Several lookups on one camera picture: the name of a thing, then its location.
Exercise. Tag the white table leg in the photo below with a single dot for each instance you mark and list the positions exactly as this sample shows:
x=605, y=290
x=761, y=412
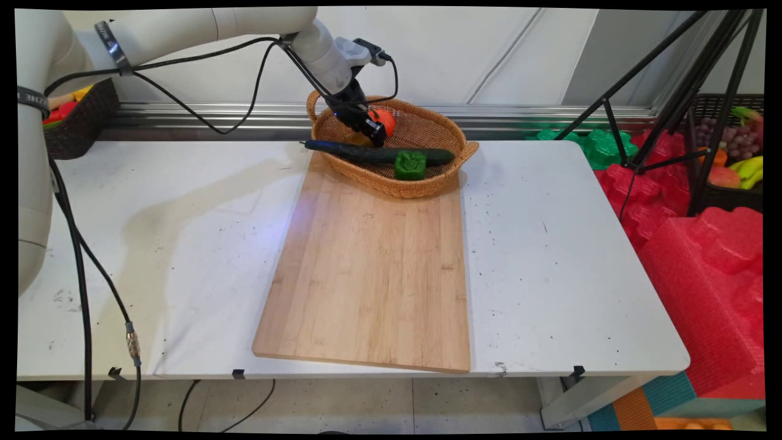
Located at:
x=580, y=403

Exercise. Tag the orange toy fruit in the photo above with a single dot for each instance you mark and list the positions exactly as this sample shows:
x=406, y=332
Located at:
x=724, y=177

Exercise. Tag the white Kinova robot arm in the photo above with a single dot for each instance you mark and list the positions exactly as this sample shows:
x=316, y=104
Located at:
x=183, y=30

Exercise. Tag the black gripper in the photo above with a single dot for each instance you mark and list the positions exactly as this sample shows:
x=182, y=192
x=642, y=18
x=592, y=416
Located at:
x=349, y=102

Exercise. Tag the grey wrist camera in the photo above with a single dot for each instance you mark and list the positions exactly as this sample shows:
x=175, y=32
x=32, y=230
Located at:
x=361, y=51

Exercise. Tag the aluminium wall rail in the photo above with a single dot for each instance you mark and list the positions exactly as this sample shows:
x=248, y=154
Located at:
x=519, y=115

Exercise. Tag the red toy vegetable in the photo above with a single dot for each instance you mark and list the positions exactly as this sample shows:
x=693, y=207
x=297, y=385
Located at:
x=61, y=112

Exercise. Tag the purple toy grapes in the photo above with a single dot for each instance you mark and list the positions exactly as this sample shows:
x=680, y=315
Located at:
x=736, y=140

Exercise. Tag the orange toy bell pepper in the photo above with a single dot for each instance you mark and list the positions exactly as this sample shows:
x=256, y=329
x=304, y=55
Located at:
x=388, y=122

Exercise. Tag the black woven basket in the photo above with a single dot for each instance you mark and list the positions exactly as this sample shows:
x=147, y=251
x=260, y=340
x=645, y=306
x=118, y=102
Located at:
x=85, y=125

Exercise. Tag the wooden cutting board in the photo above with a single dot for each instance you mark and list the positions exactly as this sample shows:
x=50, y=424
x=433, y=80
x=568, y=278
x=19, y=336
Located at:
x=372, y=269

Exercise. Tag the teal and orange mat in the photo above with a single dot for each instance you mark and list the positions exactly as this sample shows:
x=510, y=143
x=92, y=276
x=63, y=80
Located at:
x=672, y=409

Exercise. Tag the black tripod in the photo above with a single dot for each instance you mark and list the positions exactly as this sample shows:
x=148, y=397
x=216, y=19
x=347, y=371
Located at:
x=678, y=104

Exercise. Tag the large red foam block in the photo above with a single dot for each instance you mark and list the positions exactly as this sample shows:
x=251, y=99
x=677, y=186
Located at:
x=708, y=293

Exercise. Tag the dark green toy cucumber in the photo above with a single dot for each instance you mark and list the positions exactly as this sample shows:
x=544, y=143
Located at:
x=366, y=153

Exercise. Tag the green foam block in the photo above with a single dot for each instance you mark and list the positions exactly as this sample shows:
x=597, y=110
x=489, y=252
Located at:
x=602, y=150

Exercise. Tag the yellow toy banana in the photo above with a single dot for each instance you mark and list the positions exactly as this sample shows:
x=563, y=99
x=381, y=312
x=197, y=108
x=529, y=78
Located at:
x=750, y=170

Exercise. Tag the green toy bell pepper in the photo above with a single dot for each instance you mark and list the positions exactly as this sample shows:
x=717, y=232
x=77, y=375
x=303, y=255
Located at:
x=410, y=166

